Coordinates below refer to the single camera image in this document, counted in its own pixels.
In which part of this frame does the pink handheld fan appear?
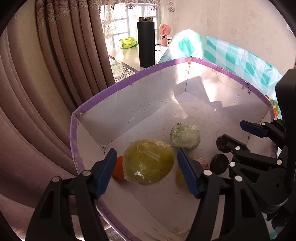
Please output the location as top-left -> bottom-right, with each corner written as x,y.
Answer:
159,24 -> 171,46

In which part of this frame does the dark purple fruit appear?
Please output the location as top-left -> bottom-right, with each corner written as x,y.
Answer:
210,153 -> 229,175
216,136 -> 228,152

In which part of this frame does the pale green fruit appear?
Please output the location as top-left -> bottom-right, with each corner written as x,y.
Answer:
170,122 -> 201,150

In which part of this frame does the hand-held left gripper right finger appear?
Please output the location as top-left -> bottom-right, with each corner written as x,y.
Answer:
177,148 -> 271,241

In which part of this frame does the sheer lace curtain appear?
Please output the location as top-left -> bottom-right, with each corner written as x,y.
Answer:
99,0 -> 176,47

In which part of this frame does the large orange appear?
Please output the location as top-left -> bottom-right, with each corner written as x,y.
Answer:
112,156 -> 126,181

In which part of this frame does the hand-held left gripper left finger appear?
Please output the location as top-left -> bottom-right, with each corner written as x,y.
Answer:
25,148 -> 117,241

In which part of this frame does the small yellow mango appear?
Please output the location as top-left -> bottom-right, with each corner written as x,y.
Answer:
176,167 -> 189,191

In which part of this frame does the white side table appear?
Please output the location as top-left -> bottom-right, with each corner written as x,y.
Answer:
108,45 -> 167,72

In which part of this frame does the black thermos bottle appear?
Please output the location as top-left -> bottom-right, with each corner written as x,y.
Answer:
137,17 -> 155,68

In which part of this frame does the green packet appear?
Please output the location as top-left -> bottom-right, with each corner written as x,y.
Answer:
120,37 -> 138,50

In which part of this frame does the large yellow-green mango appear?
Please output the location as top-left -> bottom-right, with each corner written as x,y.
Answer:
123,138 -> 174,185

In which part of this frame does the window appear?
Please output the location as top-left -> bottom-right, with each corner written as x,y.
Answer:
103,5 -> 162,49

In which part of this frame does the brown pleated curtain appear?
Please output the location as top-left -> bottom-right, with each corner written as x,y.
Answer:
0,0 -> 116,241

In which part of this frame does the purple cardboard box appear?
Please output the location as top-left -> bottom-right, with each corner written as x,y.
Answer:
69,57 -> 278,241

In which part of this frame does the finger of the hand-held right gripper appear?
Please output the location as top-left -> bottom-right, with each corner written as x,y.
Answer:
222,134 -> 284,167
240,118 -> 285,145

